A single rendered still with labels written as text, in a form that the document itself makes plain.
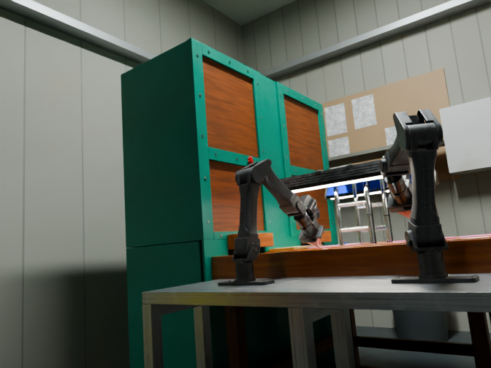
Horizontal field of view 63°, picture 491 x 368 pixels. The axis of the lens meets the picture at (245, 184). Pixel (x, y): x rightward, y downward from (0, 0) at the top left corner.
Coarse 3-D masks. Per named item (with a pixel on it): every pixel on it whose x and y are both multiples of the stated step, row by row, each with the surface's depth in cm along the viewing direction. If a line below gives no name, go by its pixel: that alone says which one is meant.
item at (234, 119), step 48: (192, 48) 190; (144, 96) 208; (192, 96) 187; (240, 96) 217; (288, 96) 260; (144, 144) 205; (192, 144) 184; (240, 144) 211; (288, 144) 248; (144, 192) 202; (192, 192) 182; (144, 240) 200; (192, 240) 180
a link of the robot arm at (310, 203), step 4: (304, 196) 168; (308, 196) 168; (304, 200) 166; (308, 200) 167; (312, 200) 168; (296, 204) 158; (300, 204) 160; (304, 204) 163; (308, 204) 166; (312, 204) 167; (300, 208) 159; (304, 208) 161; (308, 208) 165; (312, 208) 166; (300, 212) 161; (304, 212) 160; (312, 212) 166; (288, 216) 165
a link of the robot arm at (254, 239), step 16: (240, 176) 147; (240, 192) 146; (256, 192) 145; (240, 208) 144; (256, 208) 144; (240, 224) 143; (256, 224) 143; (240, 240) 140; (256, 240) 141; (240, 256) 141
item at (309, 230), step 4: (312, 224) 165; (300, 228) 166; (308, 228) 164; (312, 228) 165; (320, 228) 168; (300, 232) 172; (304, 232) 166; (308, 232) 166; (312, 232) 166; (316, 232) 167; (320, 232) 166; (300, 236) 170; (304, 236) 169; (308, 236) 167; (312, 236) 167; (316, 236) 165; (320, 236) 164
